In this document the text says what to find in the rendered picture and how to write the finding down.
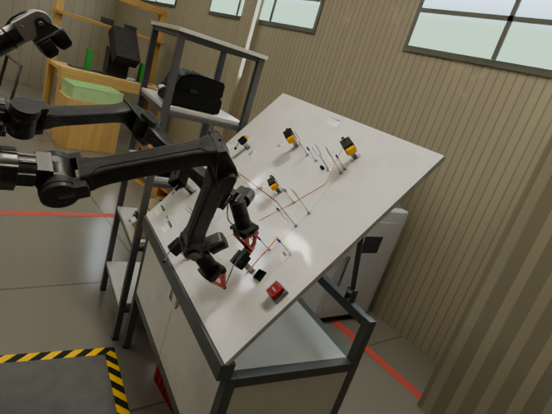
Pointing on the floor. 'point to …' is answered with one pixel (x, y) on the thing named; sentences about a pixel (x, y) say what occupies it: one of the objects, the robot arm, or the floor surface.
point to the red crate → (162, 387)
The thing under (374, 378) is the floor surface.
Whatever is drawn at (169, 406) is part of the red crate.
